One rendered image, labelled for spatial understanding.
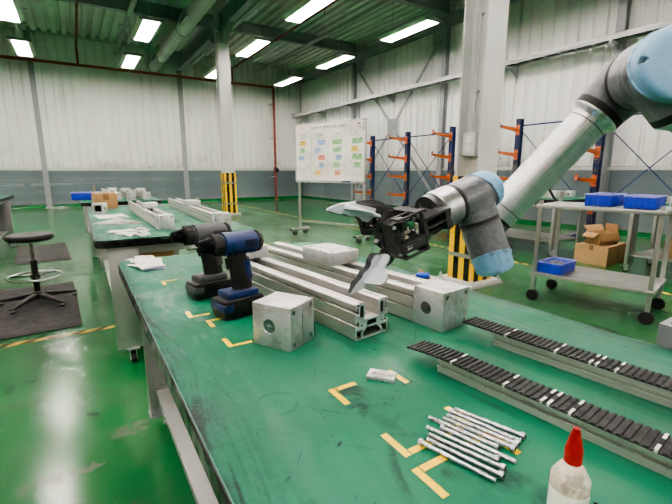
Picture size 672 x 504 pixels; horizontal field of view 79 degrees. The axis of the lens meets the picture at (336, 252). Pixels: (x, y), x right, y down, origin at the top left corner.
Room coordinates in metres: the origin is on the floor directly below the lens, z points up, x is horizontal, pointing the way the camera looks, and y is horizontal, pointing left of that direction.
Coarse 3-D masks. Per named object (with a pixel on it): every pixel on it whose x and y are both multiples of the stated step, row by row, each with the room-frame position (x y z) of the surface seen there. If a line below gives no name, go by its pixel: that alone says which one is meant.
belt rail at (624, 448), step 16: (448, 368) 0.70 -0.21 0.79; (480, 384) 0.64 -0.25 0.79; (496, 384) 0.62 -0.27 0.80; (512, 400) 0.60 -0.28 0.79; (528, 400) 0.58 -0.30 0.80; (544, 416) 0.56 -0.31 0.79; (560, 416) 0.54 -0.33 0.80; (592, 432) 0.51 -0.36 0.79; (608, 448) 0.49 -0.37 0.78; (624, 448) 0.48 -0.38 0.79; (640, 448) 0.46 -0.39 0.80; (640, 464) 0.46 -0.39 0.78; (656, 464) 0.45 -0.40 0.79
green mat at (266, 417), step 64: (192, 256) 1.76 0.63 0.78; (192, 320) 0.98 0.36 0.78; (512, 320) 0.98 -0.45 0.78; (192, 384) 0.66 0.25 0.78; (256, 384) 0.66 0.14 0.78; (320, 384) 0.66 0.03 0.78; (384, 384) 0.66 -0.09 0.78; (448, 384) 0.66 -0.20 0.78; (576, 384) 0.66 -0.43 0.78; (256, 448) 0.49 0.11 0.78; (320, 448) 0.49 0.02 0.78; (384, 448) 0.49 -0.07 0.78
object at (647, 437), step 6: (648, 426) 0.49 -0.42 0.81; (642, 432) 0.48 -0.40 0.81; (648, 432) 0.48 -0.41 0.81; (654, 432) 0.48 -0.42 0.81; (660, 432) 0.48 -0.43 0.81; (636, 438) 0.47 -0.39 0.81; (642, 438) 0.47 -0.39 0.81; (648, 438) 0.47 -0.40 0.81; (654, 438) 0.47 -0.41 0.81; (636, 444) 0.46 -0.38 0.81; (642, 444) 0.46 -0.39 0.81; (648, 444) 0.45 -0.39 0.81
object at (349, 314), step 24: (264, 264) 1.31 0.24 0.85; (288, 264) 1.24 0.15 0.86; (264, 288) 1.17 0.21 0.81; (288, 288) 1.06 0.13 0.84; (312, 288) 0.98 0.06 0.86; (336, 288) 1.02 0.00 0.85; (336, 312) 0.90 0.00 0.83; (360, 312) 0.87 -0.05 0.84; (384, 312) 0.90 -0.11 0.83; (360, 336) 0.86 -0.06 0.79
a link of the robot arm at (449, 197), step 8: (432, 192) 0.73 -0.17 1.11; (440, 192) 0.73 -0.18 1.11; (448, 192) 0.73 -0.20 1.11; (456, 192) 0.73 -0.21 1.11; (440, 200) 0.72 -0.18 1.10; (448, 200) 0.71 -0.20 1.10; (456, 200) 0.72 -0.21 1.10; (456, 208) 0.71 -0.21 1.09; (464, 208) 0.72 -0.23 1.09; (440, 216) 0.72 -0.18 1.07; (456, 216) 0.72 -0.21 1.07; (464, 216) 0.73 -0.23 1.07; (456, 224) 0.74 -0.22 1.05
